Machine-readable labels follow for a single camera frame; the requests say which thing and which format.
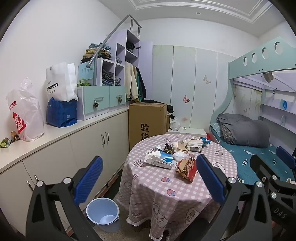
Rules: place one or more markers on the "teal bunk bed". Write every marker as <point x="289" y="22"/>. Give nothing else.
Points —
<point x="254" y="67"/>

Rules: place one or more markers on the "white red plastic bag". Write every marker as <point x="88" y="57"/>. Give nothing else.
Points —
<point x="25" y="111"/>

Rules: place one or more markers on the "white paper bag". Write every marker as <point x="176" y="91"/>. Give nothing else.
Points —
<point x="60" y="81"/>

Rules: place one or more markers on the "small white plastic bag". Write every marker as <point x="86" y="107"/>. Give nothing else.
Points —
<point x="174" y="124"/>

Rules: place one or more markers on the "blue plastic trash bin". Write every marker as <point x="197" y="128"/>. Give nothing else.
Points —
<point x="103" y="215"/>

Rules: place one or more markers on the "black cloth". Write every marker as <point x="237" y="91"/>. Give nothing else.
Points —
<point x="157" y="102"/>

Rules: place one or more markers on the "small teal drawer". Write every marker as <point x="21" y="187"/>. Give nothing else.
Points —
<point x="116" y="93"/>

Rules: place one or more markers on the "folded jeans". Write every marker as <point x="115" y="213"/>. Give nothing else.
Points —
<point x="108" y="78"/>

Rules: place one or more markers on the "white low platform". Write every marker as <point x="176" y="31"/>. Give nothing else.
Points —
<point x="187" y="132"/>

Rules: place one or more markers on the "pile of folded clothes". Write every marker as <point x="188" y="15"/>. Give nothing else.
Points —
<point x="92" y="52"/>

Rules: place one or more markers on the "white wardrobe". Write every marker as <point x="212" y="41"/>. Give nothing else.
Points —
<point x="198" y="69"/>

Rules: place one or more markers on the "small blue wrapper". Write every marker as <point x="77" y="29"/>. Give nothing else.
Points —
<point x="205" y="141"/>

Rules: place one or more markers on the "teal printed bed sheet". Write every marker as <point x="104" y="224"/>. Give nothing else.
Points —
<point x="240" y="155"/>

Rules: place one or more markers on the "red snack bag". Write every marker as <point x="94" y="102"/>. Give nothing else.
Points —
<point x="186" y="169"/>

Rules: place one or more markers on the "small green plant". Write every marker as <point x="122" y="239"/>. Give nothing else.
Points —
<point x="83" y="82"/>

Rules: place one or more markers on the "grey metal handrail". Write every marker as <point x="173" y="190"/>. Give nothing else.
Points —
<point x="111" y="34"/>

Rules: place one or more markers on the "large teal drawer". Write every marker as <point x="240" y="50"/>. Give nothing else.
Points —
<point x="94" y="97"/>

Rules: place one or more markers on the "teal storage box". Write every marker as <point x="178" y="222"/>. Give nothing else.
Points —
<point x="85" y="74"/>

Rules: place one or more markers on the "small brown packet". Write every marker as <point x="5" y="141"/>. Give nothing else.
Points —
<point x="15" y="136"/>

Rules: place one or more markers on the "cream jacket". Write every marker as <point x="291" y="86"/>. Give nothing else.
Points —
<point x="131" y="81"/>

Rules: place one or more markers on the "small green packet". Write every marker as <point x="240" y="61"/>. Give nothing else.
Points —
<point x="4" y="143"/>

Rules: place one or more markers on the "blue patterned bag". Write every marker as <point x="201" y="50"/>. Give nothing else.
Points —
<point x="60" y="113"/>

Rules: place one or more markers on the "blue white package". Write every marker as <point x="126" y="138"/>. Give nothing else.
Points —
<point x="159" y="158"/>

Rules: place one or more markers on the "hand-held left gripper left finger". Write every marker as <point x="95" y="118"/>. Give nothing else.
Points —
<point x="89" y="178"/>

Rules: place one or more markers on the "lilac stair cabinet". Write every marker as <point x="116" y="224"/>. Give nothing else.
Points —
<point x="121" y="69"/>

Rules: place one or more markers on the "grey duvet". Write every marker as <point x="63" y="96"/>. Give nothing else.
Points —
<point x="247" y="132"/>

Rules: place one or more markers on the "low white cabinet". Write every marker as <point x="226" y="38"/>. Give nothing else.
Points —
<point x="81" y="143"/>

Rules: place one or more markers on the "dark jacket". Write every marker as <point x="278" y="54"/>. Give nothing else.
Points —
<point x="143" y="85"/>

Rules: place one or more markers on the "pink checked tablecloth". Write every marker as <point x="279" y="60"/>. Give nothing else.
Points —
<point x="171" y="190"/>

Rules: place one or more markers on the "cardboard box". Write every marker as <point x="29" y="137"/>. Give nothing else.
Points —
<point x="148" y="120"/>

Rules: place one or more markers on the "pale butterfly sticker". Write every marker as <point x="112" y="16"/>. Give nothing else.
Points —
<point x="207" y="80"/>

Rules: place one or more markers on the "green jacket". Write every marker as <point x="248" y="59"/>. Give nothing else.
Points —
<point x="139" y="83"/>

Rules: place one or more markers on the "white crumpled tissue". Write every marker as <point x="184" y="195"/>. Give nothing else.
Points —
<point x="178" y="155"/>

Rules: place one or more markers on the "small white wrapper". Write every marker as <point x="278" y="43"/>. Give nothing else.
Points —
<point x="159" y="147"/>

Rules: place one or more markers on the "pink butterfly sticker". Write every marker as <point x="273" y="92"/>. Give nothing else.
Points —
<point x="186" y="99"/>

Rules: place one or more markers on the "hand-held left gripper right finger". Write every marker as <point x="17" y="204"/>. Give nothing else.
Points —
<point x="210" y="178"/>

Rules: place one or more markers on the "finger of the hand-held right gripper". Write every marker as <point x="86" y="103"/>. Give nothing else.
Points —
<point x="285" y="157"/>
<point x="261" y="166"/>

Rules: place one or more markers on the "dark snack wrapper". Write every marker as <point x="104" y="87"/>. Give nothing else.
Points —
<point x="167" y="148"/>

